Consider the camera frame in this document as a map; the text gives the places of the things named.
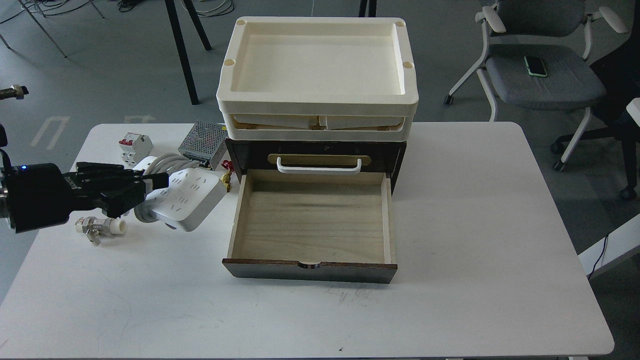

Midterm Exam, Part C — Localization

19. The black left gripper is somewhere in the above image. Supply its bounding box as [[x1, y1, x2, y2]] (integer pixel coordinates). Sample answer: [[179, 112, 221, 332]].
[[1, 161, 169, 233]]

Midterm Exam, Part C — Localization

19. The white power strip cable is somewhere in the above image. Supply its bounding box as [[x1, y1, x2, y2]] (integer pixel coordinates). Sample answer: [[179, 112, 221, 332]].
[[133, 153, 202, 224]]

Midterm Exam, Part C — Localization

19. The white power strip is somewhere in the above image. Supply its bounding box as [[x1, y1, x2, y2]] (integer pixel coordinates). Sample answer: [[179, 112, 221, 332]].
[[134, 153, 227, 231]]

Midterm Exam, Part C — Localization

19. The silver white pipe valve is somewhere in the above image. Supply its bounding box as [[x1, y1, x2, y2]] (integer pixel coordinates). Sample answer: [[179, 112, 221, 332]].
[[74, 216, 127, 247]]

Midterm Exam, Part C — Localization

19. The white red circuit breaker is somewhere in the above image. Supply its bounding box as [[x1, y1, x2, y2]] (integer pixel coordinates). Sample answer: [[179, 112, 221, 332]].
[[118, 132, 154, 166]]

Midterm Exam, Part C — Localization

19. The metal mesh power supply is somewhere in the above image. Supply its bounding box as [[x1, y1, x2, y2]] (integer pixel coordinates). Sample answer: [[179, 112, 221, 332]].
[[178, 121, 227, 170]]

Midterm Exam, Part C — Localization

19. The cream plastic lower tray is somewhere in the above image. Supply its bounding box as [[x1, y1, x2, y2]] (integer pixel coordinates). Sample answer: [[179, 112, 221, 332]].
[[222, 112, 413, 142]]

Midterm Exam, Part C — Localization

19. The cream plastic tray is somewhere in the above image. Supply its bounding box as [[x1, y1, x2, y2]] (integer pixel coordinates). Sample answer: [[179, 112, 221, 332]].
[[216, 16, 419, 117], [222, 112, 413, 142]]

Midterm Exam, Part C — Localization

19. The open wooden drawer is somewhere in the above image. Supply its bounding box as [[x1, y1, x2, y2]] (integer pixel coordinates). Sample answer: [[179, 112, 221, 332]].
[[222, 170, 398, 284]]

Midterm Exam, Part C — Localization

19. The cream plastic top tray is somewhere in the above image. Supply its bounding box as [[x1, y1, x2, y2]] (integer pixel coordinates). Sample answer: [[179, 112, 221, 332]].
[[216, 16, 419, 117]]

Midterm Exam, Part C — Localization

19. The green cased smartphone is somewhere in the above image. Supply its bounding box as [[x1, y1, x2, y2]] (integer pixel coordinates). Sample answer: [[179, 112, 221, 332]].
[[524, 55, 547, 78]]

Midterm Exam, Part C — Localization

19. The grey office chair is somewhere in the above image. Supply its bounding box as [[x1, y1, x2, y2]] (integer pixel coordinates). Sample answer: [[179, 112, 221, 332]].
[[445, 0, 629, 171]]

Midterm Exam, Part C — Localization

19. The brass valve red handle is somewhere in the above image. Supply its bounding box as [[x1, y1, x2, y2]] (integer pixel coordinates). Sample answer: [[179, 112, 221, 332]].
[[221, 159, 236, 193]]

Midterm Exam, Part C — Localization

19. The black table leg frame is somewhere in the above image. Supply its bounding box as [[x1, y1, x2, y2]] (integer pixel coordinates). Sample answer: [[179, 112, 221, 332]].
[[164, 0, 212, 105]]

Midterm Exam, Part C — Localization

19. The white drawer handle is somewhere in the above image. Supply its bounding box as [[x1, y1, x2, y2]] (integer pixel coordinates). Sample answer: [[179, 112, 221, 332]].
[[276, 156, 363, 176]]

